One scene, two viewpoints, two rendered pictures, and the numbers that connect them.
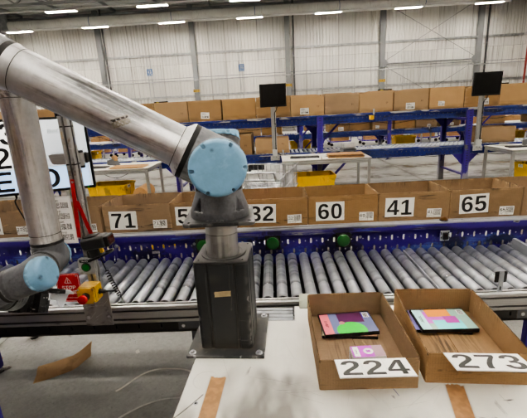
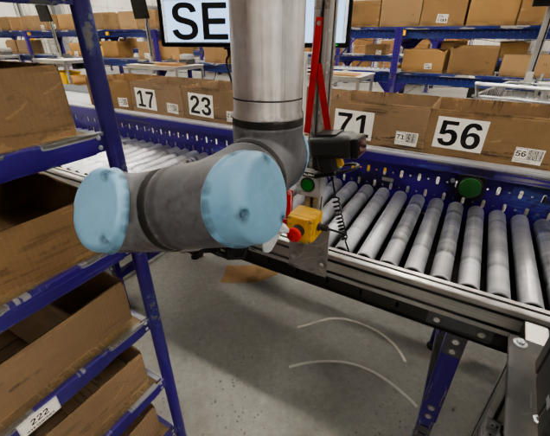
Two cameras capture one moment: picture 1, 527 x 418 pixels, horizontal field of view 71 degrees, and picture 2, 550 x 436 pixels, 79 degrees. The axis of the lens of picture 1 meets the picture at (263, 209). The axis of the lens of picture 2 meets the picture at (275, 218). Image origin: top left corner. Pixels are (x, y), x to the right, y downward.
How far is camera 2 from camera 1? 85 cm
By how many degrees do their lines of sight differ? 29
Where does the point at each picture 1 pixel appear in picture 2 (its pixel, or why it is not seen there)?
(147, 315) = (380, 284)
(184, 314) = (446, 305)
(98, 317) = (306, 259)
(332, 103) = not seen: outside the picture
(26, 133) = not seen: outside the picture
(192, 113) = (426, 14)
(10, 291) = (168, 230)
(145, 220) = (385, 129)
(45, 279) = (253, 221)
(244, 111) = (500, 14)
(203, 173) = not seen: outside the picture
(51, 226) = (287, 78)
